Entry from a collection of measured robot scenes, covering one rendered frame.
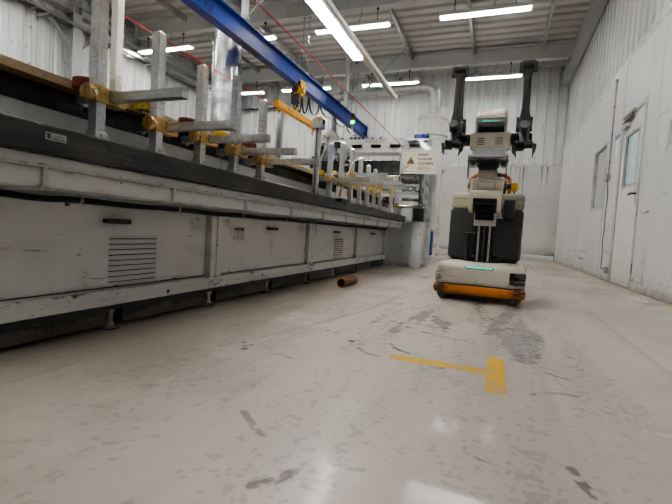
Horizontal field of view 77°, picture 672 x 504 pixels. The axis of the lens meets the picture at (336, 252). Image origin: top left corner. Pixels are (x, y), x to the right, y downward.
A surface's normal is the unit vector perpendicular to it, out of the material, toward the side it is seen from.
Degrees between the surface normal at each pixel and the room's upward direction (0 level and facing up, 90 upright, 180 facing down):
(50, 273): 90
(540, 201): 90
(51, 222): 91
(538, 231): 90
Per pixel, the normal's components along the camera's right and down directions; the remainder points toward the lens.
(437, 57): -0.36, 0.03
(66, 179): 0.93, 0.07
